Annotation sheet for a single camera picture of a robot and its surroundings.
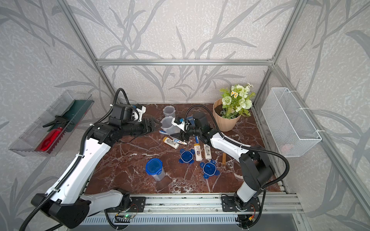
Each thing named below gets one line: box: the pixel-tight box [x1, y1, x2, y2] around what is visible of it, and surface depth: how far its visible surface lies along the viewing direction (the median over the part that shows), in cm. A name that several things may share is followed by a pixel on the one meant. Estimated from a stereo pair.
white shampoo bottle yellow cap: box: [193, 143, 203, 162], surface depth 93 cm
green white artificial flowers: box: [219, 82, 256, 119], surface depth 87 cm
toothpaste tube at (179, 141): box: [172, 139, 188, 145], surface depth 98 cm
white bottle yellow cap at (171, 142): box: [162, 136, 180, 150], surface depth 98 cm
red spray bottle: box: [40, 115, 69, 152], surface depth 62 cm
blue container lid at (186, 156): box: [178, 148, 196, 165], surface depth 93 cm
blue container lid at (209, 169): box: [199, 159, 221, 180], surface depth 88 cm
